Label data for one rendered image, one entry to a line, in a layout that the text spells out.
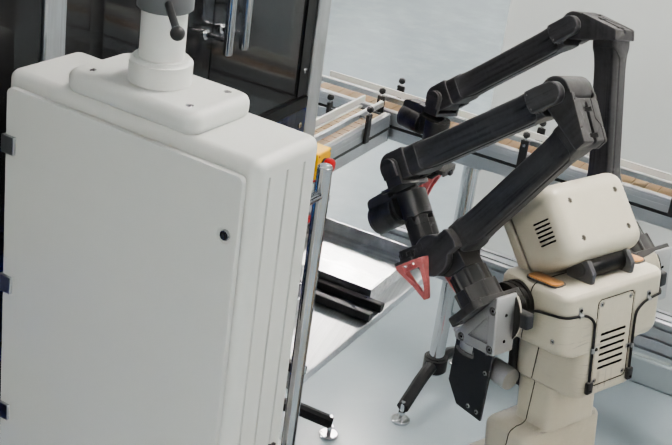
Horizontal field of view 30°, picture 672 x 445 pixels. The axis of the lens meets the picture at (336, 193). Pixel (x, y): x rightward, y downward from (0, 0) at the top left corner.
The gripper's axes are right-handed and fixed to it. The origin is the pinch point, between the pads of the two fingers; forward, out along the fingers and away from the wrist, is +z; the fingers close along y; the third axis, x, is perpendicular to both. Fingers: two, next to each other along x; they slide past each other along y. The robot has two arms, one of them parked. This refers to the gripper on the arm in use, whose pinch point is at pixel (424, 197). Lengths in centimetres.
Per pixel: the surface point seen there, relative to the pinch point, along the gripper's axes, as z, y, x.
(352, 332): 19.8, -2.4, 34.0
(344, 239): 20.1, 20.5, -4.1
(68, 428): 12, 15, 107
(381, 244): 18.5, 11.0, -5.4
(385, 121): 17, 47, -77
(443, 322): 81, 19, -86
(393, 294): 20.0, -1.6, 12.5
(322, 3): -36, 37, -8
